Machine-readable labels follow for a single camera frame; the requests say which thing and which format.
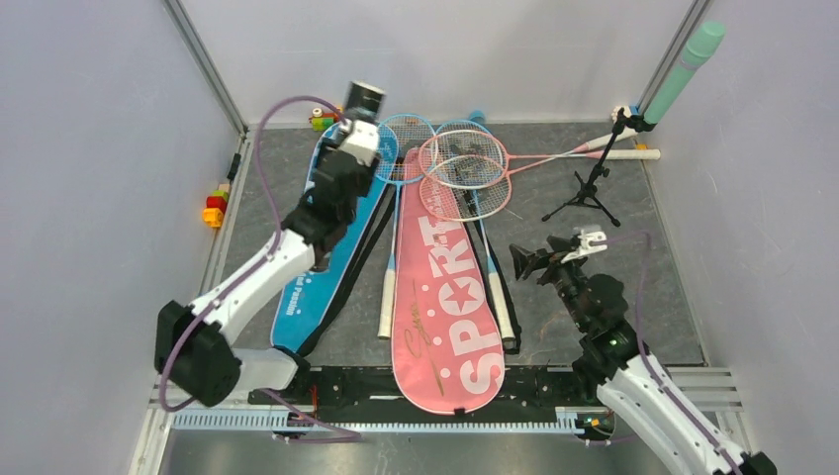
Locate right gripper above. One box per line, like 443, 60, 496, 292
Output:
508, 236, 589, 331

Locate black shuttlecock tube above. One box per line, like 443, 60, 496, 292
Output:
343, 81, 386, 124

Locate pink racket cover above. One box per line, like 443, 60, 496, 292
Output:
390, 180, 505, 416

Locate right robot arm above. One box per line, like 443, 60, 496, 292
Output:
509, 230, 778, 474

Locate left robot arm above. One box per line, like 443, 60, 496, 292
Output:
155, 124, 380, 410

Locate blue badminton racket left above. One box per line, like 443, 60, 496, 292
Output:
376, 114, 434, 339

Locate blue badminton racket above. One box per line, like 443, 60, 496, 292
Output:
376, 114, 434, 339
436, 119, 520, 354

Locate blue badminton racket right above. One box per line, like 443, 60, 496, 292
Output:
436, 119, 520, 354

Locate toy blocks at back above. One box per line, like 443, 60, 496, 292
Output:
309, 106, 343, 132

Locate toy blocks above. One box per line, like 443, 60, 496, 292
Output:
309, 106, 343, 132
202, 183, 231, 229

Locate black mini tripod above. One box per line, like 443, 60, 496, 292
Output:
541, 107, 647, 228

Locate toy blocks at left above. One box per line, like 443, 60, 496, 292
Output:
202, 183, 231, 229

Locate blue racket cover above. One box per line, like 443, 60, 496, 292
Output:
270, 123, 398, 355

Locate green foam tube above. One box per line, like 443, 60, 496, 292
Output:
642, 21, 726, 130

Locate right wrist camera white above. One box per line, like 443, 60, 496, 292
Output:
561, 225, 607, 263

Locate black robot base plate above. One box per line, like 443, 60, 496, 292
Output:
279, 365, 606, 424

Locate white slotted cable duct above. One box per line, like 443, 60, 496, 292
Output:
171, 407, 584, 435

